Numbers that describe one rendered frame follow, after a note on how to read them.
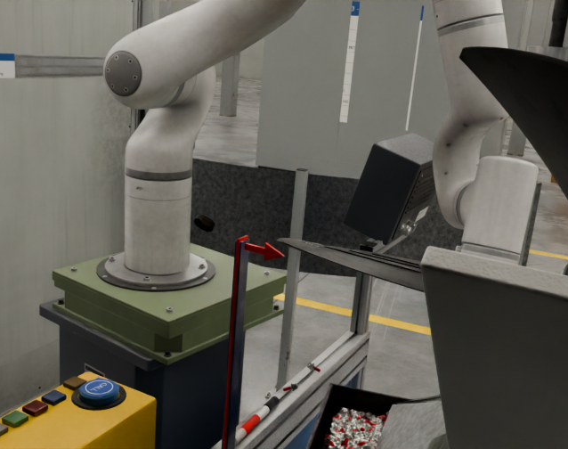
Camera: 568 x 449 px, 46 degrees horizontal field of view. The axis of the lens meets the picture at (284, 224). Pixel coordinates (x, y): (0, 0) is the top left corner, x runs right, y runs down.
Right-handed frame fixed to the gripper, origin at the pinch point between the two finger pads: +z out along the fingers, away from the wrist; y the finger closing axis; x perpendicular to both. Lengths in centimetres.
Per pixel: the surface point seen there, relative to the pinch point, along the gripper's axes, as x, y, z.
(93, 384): -45, -29, 5
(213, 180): 126, -130, -27
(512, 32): 368, -73, -178
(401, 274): -31.6, -3.4, -12.9
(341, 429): 2.4, -16.8, 14.5
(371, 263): -31.2, -7.0, -13.4
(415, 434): -21.4, -0.5, 5.2
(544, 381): -65, 14, -11
